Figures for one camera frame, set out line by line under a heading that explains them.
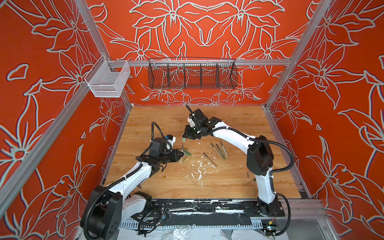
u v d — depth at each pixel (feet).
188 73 3.30
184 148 3.13
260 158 1.67
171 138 2.55
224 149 3.09
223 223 2.29
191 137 2.57
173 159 2.40
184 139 2.79
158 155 2.16
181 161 2.63
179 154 2.69
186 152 3.03
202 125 2.21
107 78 3.05
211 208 2.43
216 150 3.09
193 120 2.35
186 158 2.95
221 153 3.03
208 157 2.97
